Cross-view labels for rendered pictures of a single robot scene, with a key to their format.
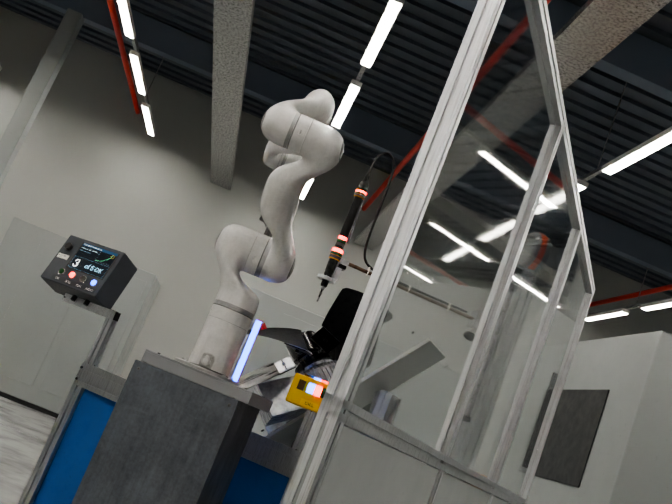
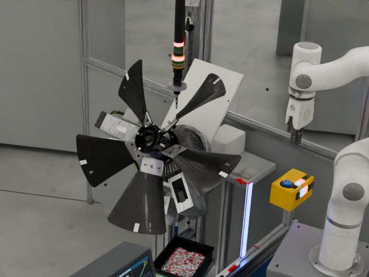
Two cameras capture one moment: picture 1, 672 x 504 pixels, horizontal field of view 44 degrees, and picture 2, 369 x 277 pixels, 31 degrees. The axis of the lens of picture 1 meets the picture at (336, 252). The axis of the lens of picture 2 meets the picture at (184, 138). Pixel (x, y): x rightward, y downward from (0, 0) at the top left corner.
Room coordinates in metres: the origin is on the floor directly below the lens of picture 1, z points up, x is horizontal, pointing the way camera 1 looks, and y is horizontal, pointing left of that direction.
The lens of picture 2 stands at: (2.43, 2.16, 2.46)
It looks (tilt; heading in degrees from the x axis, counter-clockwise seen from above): 29 degrees down; 283
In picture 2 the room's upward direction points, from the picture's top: 2 degrees clockwise
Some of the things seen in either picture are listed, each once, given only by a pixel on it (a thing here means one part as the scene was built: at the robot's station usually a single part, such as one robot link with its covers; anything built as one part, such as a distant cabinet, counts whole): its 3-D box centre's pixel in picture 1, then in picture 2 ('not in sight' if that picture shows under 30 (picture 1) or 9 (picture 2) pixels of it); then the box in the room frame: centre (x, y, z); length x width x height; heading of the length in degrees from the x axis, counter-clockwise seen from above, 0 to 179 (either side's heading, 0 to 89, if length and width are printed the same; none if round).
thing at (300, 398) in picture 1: (317, 399); (291, 190); (2.53, -0.12, 1.02); 0.16 x 0.10 x 0.11; 65
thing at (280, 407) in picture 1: (279, 400); (188, 195); (2.92, -0.01, 0.98); 0.20 x 0.16 x 0.20; 65
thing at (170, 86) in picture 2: (333, 269); (177, 73); (2.98, -0.01, 1.50); 0.09 x 0.07 x 0.10; 100
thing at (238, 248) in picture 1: (238, 268); (350, 193); (2.32, 0.24, 1.27); 0.19 x 0.12 x 0.24; 93
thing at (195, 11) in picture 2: not in sight; (190, 10); (3.08, -0.62, 1.54); 0.10 x 0.07 x 0.08; 100
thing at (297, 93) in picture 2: not in sight; (301, 90); (2.52, 0.21, 1.60); 0.09 x 0.08 x 0.03; 65
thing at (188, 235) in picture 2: not in sight; (179, 241); (3.00, -0.26, 0.56); 0.19 x 0.04 x 0.04; 65
